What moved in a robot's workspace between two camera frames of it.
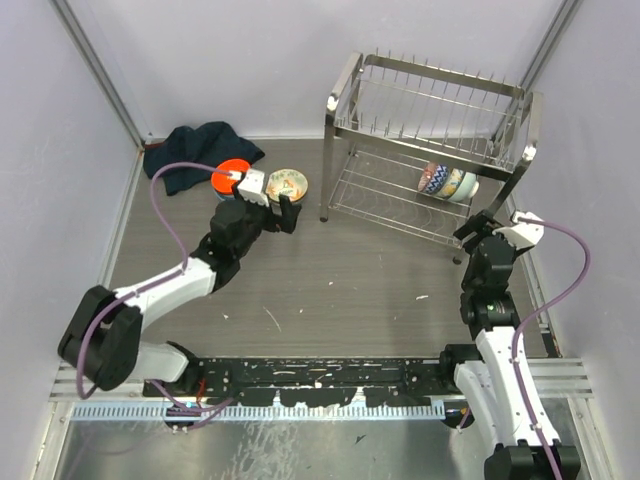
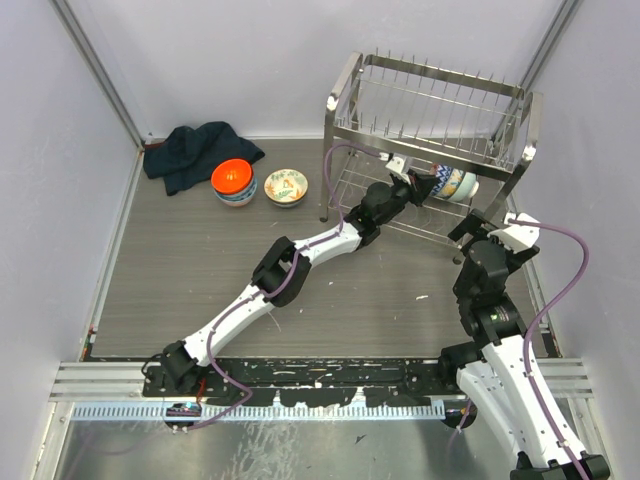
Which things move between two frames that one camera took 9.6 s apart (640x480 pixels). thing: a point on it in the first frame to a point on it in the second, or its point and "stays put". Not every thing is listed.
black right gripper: (475, 223) stays put
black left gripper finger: (290, 212) to (422, 184)
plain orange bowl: (221, 181) stays put
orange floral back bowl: (286, 181) stays put
